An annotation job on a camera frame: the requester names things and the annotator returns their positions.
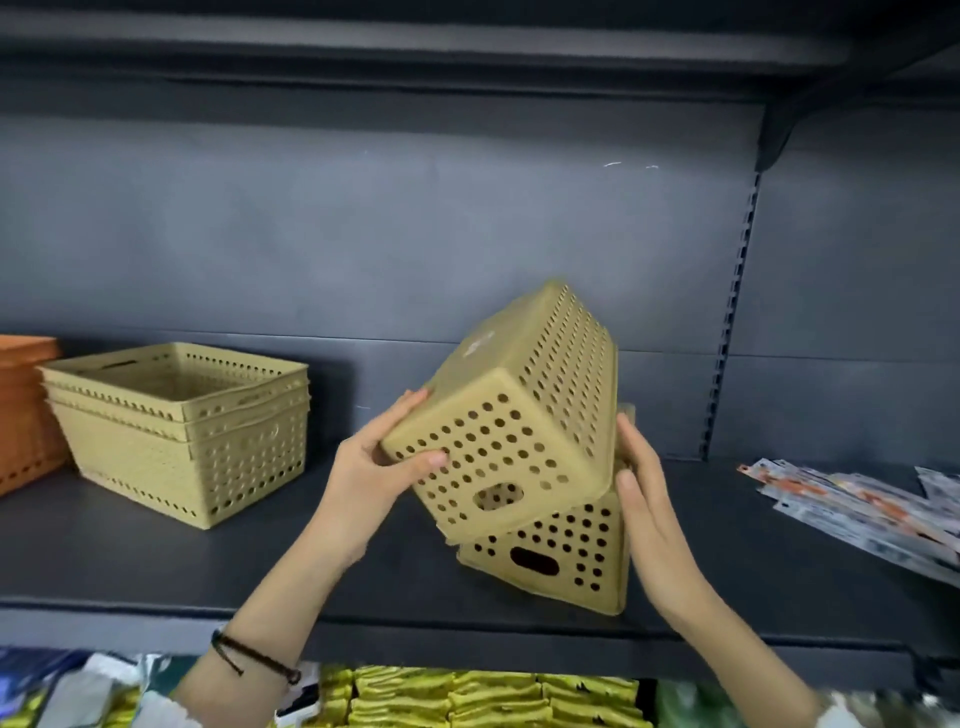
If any person's left hand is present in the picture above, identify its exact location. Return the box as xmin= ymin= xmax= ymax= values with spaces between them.
xmin=318 ymin=387 xmax=450 ymax=561

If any person's right hand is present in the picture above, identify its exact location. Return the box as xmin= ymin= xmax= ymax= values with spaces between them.
xmin=614 ymin=412 xmax=723 ymax=633

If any beige perforated plastic basket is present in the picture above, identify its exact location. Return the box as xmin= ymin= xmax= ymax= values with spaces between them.
xmin=45 ymin=397 xmax=312 ymax=444
xmin=41 ymin=381 xmax=312 ymax=426
xmin=49 ymin=412 xmax=310 ymax=531
xmin=36 ymin=342 xmax=310 ymax=410
xmin=456 ymin=403 xmax=638 ymax=618
xmin=380 ymin=279 xmax=621 ymax=547

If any person's left forearm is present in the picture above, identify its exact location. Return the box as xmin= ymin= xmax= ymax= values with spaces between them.
xmin=171 ymin=523 xmax=370 ymax=728

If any person's right forearm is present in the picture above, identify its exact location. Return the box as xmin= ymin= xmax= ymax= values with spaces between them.
xmin=660 ymin=592 xmax=826 ymax=728

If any slotted metal shelf upright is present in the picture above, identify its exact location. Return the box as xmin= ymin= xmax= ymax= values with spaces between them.
xmin=697 ymin=171 xmax=763 ymax=462

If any green packet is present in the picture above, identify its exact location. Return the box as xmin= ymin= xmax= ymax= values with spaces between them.
xmin=655 ymin=678 xmax=725 ymax=728

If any dark gray metal shelf board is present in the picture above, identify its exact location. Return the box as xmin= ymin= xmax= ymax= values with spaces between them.
xmin=0 ymin=454 xmax=960 ymax=693

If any white packet with orange print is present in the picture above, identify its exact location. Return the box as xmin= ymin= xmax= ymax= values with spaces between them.
xmin=735 ymin=457 xmax=960 ymax=591

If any stack of yellow packets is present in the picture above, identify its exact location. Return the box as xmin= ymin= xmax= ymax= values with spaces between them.
xmin=318 ymin=663 xmax=643 ymax=728

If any dark gray shelf back panel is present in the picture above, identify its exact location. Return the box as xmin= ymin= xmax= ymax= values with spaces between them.
xmin=0 ymin=93 xmax=960 ymax=470

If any person's white right sleeve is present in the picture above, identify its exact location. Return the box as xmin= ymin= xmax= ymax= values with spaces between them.
xmin=816 ymin=691 xmax=890 ymax=728

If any person's white sleeve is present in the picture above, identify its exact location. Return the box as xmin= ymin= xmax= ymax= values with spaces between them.
xmin=816 ymin=691 xmax=890 ymax=728
xmin=133 ymin=690 xmax=205 ymax=728

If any small white plastic packet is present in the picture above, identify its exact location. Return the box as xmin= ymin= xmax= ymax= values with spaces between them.
xmin=914 ymin=465 xmax=960 ymax=526

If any person's white left sleeve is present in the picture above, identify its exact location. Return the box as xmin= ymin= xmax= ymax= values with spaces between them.
xmin=133 ymin=690 xmax=205 ymax=728

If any orange plastic basket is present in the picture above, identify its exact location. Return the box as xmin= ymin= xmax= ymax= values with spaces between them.
xmin=0 ymin=334 xmax=70 ymax=498

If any gray packet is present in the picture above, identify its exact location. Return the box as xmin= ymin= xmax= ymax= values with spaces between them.
xmin=41 ymin=652 xmax=145 ymax=728

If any dark gray overhead shelf board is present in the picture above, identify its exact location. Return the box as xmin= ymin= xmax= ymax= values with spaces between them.
xmin=0 ymin=0 xmax=960 ymax=102

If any blue packet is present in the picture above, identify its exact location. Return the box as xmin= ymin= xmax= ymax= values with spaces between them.
xmin=0 ymin=648 xmax=93 ymax=728

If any black cord bracelet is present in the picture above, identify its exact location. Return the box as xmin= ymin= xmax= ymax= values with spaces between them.
xmin=210 ymin=625 xmax=303 ymax=686

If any dark metal shelf bracket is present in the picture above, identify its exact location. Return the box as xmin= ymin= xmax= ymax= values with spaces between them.
xmin=753 ymin=28 xmax=960 ymax=175

